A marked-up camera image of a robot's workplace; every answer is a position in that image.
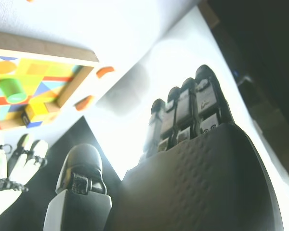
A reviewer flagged green cylinder block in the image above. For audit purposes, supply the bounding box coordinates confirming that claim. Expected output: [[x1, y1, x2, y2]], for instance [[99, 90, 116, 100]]
[[0, 78, 27, 104]]

